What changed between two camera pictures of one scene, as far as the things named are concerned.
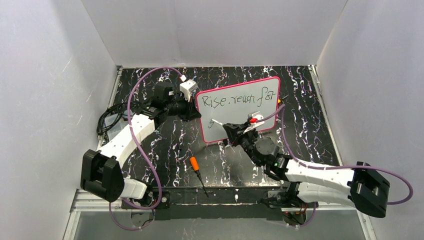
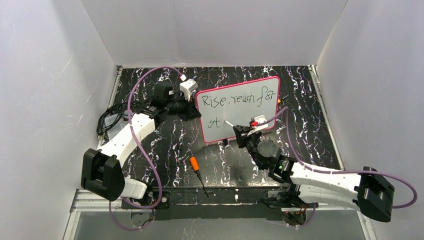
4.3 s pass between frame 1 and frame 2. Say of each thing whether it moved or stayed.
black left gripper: stayed
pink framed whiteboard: stayed
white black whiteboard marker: moved
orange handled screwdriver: stayed
